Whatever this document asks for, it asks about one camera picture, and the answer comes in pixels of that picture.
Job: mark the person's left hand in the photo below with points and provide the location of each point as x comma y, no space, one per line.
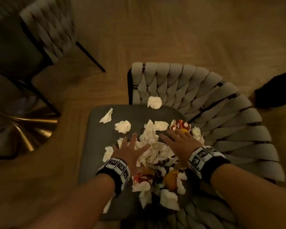
128,156

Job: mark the person's right hand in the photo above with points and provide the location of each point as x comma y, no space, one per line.
182,147

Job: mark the person's right thumb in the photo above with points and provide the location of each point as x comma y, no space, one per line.
166,139

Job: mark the person's left middle finger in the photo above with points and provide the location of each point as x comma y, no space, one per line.
125,143

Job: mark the person's left thumb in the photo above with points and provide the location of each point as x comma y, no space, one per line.
145,149

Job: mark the person's right forearm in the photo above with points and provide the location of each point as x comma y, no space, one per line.
250,195

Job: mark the person's left forearm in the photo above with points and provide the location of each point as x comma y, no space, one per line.
81,202

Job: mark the pile of crumpled white tissues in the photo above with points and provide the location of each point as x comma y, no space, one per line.
149,137

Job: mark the red spotted snack wrapper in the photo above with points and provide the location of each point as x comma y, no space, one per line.
180,125

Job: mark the black marker wristband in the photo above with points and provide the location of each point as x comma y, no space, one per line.
116,168
205,158

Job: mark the dark crumpled wrapper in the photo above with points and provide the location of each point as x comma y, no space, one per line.
159,174

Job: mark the red crumpled snack wrapper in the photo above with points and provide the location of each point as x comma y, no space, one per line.
143,178

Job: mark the orange fruit peel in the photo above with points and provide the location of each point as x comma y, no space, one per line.
171,180

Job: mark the grey woven-back chair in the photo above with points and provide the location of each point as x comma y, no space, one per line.
205,97
50,23

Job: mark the gold metal table base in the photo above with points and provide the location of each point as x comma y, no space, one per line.
26,131

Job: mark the black object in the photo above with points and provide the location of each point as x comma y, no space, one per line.
276,90

